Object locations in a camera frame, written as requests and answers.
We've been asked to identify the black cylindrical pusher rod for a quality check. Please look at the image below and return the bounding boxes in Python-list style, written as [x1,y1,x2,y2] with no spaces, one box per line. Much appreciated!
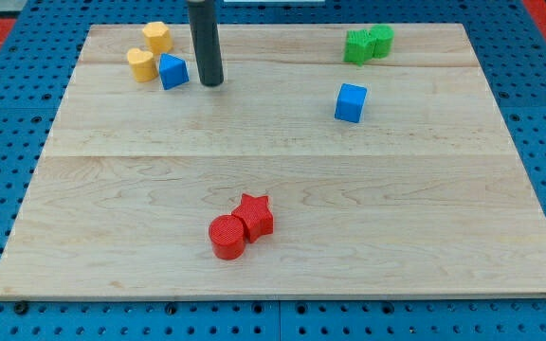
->
[187,0,224,87]

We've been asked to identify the red star block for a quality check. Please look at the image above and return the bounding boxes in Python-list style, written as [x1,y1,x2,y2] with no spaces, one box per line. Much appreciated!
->
[231,193,274,243]

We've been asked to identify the red cylinder block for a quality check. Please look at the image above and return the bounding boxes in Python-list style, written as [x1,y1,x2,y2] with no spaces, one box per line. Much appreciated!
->
[209,215,246,260]

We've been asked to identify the green cylinder block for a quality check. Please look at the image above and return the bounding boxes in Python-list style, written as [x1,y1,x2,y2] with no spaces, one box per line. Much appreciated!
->
[370,24,394,59]

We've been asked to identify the blue cube block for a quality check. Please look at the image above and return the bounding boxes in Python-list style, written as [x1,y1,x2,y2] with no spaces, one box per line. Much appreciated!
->
[334,83,367,123]

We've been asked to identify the yellow heart block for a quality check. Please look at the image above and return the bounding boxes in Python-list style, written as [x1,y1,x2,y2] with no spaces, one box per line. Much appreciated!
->
[126,48,158,82]

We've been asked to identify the green star block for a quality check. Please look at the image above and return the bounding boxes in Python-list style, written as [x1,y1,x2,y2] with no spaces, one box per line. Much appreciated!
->
[343,29,376,65]

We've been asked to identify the yellow hexagon block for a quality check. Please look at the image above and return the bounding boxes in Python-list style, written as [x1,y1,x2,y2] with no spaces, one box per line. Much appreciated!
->
[142,22,173,55]

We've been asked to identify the light wooden board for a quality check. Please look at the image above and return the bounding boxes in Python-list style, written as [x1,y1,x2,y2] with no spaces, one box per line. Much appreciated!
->
[0,24,546,301]

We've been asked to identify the blue triangle block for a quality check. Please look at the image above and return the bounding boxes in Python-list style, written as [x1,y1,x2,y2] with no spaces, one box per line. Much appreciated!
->
[158,54,190,90]

